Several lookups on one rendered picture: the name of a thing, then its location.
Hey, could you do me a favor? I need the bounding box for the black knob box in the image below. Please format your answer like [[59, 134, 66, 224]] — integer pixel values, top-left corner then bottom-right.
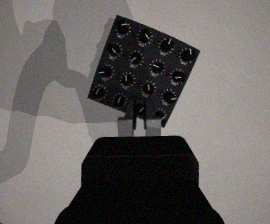
[[87, 15, 200, 128]]

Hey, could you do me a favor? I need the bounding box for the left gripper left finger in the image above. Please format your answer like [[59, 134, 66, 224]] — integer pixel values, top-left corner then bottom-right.
[[118, 101, 136, 137]]

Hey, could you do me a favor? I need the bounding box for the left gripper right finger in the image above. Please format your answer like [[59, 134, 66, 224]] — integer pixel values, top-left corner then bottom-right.
[[143, 100, 162, 136]]

